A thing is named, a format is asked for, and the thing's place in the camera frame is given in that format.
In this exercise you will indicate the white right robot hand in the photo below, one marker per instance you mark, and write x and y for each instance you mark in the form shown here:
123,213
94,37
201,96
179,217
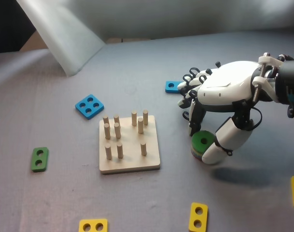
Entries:
224,84

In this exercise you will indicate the green ring stack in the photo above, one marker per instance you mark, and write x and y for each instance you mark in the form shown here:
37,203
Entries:
197,142

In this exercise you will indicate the blue two-hole rectangle block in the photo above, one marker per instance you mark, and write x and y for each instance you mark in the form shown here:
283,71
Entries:
167,90

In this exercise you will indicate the wooden peg board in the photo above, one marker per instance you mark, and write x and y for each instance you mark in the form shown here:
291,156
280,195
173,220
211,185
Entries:
132,159

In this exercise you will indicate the yellow two-hole rectangle block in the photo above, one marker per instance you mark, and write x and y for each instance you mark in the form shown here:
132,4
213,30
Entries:
93,223
198,217

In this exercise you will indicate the blue four-hole square block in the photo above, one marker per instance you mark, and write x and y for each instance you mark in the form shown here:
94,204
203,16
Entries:
89,105

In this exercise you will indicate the green two-hole rectangle block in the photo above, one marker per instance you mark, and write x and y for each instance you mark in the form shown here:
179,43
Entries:
39,157

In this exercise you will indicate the grey table cloth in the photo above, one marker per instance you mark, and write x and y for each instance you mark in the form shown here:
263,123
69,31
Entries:
161,193

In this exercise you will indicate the white sheet backdrop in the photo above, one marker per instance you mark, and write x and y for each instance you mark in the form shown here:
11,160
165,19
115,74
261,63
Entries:
64,36

